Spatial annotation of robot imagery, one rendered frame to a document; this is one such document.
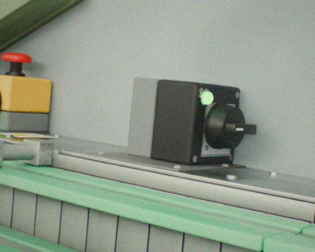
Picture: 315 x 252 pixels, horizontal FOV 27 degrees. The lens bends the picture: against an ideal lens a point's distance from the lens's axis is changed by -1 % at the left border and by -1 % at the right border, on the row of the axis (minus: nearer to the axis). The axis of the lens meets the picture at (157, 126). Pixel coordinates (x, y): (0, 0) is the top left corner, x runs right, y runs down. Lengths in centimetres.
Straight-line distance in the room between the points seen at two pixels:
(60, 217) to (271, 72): 26
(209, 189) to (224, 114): 10
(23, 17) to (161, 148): 31
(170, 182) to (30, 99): 32
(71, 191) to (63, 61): 35
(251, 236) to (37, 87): 48
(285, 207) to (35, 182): 21
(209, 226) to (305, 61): 26
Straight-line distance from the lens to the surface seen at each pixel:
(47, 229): 68
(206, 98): 61
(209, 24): 71
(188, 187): 56
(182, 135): 61
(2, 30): 89
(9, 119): 82
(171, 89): 62
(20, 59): 84
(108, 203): 50
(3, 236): 69
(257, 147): 67
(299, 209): 50
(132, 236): 60
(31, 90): 83
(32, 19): 87
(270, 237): 42
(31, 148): 66
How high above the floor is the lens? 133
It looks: 51 degrees down
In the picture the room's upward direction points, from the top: 88 degrees counter-clockwise
